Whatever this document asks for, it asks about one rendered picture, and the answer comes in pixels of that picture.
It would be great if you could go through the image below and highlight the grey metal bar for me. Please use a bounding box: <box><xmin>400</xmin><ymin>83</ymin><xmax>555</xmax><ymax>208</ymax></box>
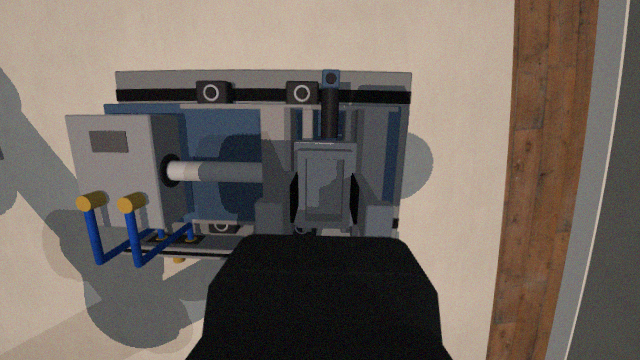
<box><xmin>340</xmin><ymin>110</ymin><xmax>356</xmax><ymax>233</ymax></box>

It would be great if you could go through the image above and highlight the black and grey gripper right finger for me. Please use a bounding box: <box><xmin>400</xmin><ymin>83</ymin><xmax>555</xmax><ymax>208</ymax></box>
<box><xmin>349</xmin><ymin>173</ymin><xmax>394</xmax><ymax>237</ymax></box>

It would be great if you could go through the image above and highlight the grey flat bar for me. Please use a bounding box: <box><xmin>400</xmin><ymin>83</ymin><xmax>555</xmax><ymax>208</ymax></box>
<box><xmin>302</xmin><ymin>109</ymin><xmax>314</xmax><ymax>232</ymax></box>

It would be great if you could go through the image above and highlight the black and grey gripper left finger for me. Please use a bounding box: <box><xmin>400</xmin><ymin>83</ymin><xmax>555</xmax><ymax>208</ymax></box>
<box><xmin>255</xmin><ymin>172</ymin><xmax>299</xmax><ymax>235</ymax></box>

